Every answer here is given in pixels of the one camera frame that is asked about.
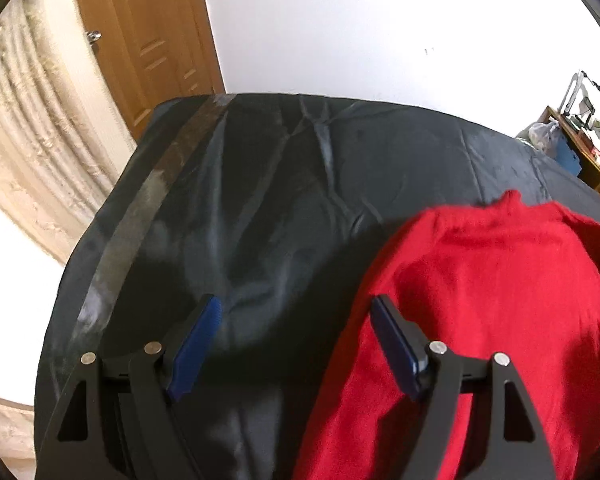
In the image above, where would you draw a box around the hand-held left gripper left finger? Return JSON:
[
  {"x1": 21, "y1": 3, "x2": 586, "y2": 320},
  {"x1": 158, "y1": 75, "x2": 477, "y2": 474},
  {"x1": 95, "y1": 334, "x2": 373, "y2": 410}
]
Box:
[{"x1": 34, "y1": 294, "x2": 224, "y2": 480}]

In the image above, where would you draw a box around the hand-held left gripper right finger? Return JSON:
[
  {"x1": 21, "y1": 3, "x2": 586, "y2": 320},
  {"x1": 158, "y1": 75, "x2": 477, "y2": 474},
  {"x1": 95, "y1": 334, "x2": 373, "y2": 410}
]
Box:
[{"x1": 370, "y1": 294, "x2": 576, "y2": 480}]

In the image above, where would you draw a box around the red knit sweater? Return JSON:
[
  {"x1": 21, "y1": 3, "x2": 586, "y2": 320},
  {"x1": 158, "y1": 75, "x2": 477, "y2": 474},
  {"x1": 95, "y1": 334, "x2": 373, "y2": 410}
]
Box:
[{"x1": 292, "y1": 190, "x2": 600, "y2": 480}]

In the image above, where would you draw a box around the black table cover cloth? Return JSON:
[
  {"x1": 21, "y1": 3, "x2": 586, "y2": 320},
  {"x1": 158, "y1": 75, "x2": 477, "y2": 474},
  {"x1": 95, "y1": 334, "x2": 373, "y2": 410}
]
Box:
[{"x1": 34, "y1": 92, "x2": 600, "y2": 480}]

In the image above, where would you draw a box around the blue box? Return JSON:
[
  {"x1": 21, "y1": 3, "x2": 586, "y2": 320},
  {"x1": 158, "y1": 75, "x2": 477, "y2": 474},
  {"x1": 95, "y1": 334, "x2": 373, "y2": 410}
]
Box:
[{"x1": 555, "y1": 135, "x2": 583, "y2": 176}]

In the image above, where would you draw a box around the white plastic bag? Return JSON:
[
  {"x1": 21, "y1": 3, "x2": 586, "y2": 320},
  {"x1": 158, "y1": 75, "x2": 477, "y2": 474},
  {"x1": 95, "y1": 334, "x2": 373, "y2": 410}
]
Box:
[{"x1": 527, "y1": 121, "x2": 563, "y2": 158}]

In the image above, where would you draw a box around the beige curtain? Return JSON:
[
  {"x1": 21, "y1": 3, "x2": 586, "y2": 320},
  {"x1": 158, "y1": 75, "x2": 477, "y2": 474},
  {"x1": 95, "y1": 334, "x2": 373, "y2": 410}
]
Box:
[{"x1": 0, "y1": 0, "x2": 138, "y2": 266}]

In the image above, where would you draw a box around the light wooden door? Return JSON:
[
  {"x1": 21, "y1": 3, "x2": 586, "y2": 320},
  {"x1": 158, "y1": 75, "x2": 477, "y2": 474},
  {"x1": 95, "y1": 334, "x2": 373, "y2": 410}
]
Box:
[{"x1": 69, "y1": 0, "x2": 226, "y2": 141}]

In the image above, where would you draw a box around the folding desk lamp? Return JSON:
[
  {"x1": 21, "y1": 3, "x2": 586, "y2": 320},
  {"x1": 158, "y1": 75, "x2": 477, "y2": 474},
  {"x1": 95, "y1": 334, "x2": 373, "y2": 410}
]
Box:
[{"x1": 560, "y1": 70, "x2": 600, "y2": 121}]

